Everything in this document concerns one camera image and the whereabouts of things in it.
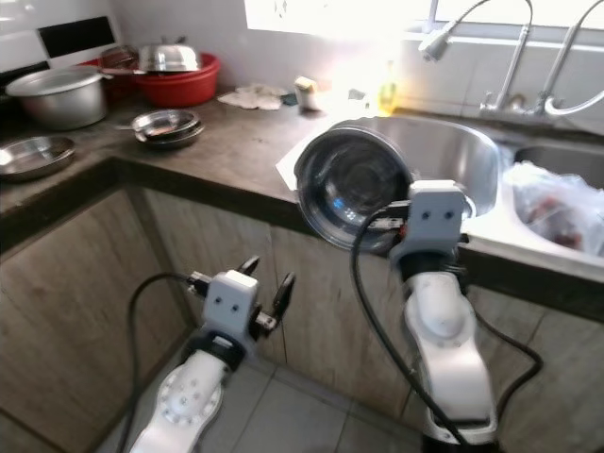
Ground curved steel faucet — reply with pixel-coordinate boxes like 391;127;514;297
533;0;604;116

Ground grey wood counter cabinet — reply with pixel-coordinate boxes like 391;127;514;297
0;160;604;445

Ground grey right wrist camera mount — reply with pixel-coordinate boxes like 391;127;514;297
390;179;469;267

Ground clear plastic bag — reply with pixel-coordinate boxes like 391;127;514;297
502;160;604;254

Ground red plastic dish rack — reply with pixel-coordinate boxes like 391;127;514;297
75;55;143;101

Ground stainless steel domed lid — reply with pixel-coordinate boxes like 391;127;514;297
138;36;205;75

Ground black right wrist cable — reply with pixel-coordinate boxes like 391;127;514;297
348;210;475;453

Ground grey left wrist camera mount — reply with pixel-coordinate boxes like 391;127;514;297
208;271;261;341

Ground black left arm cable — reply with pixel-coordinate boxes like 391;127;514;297
126;272;214;453

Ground large aluminium pot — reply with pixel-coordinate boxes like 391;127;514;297
5;65;112;132

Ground white dish cloth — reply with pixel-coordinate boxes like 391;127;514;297
216;84;290;112

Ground yellow dish soap bottle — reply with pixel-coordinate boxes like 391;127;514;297
377;59;400;114

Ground white hose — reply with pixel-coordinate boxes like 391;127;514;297
543;90;604;118

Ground red plastic basin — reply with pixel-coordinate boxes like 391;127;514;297
134;52;222;109

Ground wide stainless steel bowl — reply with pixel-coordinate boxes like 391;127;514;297
0;146;78;183

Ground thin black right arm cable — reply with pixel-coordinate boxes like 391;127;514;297
470;310;545;426

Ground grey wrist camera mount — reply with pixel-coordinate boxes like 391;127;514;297
208;271;261;341
390;179;469;267

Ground small white bowl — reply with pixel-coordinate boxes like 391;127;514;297
293;85;323;114

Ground window with white frame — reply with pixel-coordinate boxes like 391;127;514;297
243;0;604;43

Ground steel faucet with spray head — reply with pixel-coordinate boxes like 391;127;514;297
419;0;536;116

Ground deep stainless steel bowl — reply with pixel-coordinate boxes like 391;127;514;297
294;126;418;258

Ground stainless steel double sink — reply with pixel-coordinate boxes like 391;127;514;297
276;113;604;284

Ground steel wire strainer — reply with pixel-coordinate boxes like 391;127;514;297
98;44;143;76

